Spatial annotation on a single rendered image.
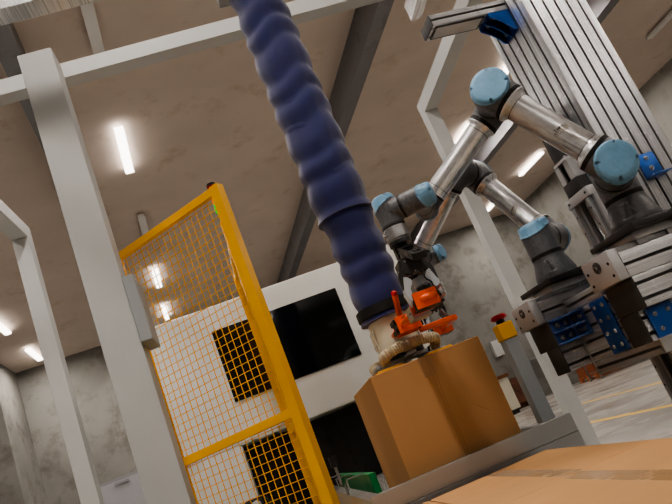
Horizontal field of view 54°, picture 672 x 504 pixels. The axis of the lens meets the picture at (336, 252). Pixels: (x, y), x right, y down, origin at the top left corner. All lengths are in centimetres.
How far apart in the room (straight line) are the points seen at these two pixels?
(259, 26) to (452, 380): 168
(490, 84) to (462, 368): 92
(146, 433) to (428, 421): 119
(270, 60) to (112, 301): 121
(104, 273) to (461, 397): 161
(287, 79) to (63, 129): 111
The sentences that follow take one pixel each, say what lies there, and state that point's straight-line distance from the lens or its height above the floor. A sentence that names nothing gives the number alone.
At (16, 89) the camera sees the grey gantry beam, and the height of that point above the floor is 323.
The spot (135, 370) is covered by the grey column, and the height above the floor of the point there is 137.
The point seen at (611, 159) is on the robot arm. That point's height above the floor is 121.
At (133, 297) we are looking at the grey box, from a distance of 295.
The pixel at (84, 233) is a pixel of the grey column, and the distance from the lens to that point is 311.
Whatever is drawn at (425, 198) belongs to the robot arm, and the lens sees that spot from 203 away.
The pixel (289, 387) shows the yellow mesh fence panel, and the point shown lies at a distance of 291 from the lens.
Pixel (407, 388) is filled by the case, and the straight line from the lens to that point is 224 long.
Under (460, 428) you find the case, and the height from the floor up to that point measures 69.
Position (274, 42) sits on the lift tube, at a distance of 294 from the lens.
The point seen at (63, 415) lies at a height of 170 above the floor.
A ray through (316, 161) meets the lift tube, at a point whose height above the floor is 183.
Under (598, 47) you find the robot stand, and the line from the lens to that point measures 260.
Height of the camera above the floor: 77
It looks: 16 degrees up
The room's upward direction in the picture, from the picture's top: 22 degrees counter-clockwise
